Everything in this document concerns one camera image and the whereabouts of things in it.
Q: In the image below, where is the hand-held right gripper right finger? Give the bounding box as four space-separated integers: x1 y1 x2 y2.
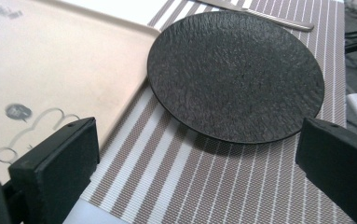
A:
295 117 357 224

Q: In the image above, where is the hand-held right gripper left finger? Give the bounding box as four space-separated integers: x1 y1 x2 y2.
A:
7 117 101 224

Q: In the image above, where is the beige plastic tray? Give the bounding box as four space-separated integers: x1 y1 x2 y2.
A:
0 0 161 185

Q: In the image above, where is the striped woven placemat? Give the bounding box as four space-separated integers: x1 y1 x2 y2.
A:
80 0 357 224

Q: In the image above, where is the black textured round plate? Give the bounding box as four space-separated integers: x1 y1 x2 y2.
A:
146 10 325 145

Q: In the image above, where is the silver table knife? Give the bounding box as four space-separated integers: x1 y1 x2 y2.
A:
194 0 315 33

